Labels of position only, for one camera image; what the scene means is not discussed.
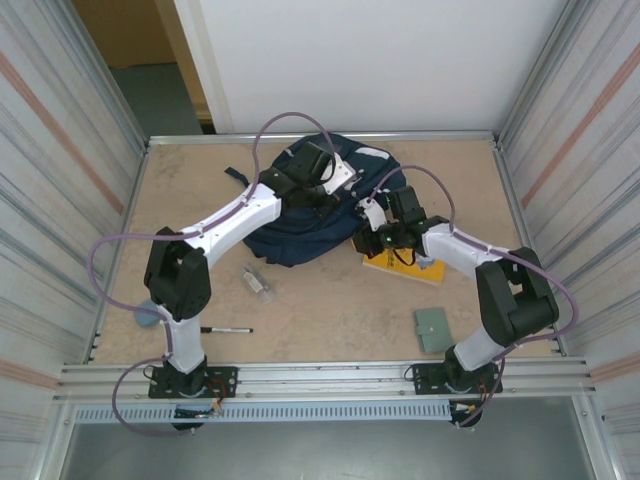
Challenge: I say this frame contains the yellow book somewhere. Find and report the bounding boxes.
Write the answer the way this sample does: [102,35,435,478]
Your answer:
[351,238,446,287]

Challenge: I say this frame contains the navy blue backpack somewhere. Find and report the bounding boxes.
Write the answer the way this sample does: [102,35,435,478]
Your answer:
[223,132,404,266]

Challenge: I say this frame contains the grey-green wallet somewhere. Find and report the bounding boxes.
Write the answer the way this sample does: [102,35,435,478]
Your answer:
[413,306,451,354]

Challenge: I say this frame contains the clear plastic case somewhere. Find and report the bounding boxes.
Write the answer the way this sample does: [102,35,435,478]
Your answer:
[242,266,278,305]

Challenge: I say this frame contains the blue-grey pouch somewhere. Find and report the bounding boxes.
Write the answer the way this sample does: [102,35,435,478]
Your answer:
[133,298,164,331]

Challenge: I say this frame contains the small green circuit board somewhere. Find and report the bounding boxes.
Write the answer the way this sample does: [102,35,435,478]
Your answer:
[173,403,225,420]

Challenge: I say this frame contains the aluminium table frame rail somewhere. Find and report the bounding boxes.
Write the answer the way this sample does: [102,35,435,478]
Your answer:
[83,142,151,365]
[147,130,501,147]
[492,134,571,357]

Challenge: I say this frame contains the aluminium mounting rail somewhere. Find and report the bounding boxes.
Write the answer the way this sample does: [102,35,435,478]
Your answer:
[58,355,597,402]

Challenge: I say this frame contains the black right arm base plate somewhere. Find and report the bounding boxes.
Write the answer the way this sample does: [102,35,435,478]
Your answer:
[410,363,503,397]

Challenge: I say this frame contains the white door frame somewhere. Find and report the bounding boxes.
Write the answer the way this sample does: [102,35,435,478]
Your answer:
[172,0,235,135]

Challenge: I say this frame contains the grey slotted cable duct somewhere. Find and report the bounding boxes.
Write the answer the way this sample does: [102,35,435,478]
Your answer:
[73,402,454,424]

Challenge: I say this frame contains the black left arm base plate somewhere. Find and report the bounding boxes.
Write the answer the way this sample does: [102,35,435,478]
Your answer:
[148,365,239,400]

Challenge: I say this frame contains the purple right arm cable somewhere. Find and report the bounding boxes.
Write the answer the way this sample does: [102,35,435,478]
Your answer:
[372,166,581,429]

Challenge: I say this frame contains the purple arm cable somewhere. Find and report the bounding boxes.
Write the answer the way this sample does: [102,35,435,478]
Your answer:
[88,112,336,437]
[372,166,581,429]

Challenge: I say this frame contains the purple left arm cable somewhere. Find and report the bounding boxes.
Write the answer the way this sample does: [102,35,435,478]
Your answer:
[88,112,336,437]

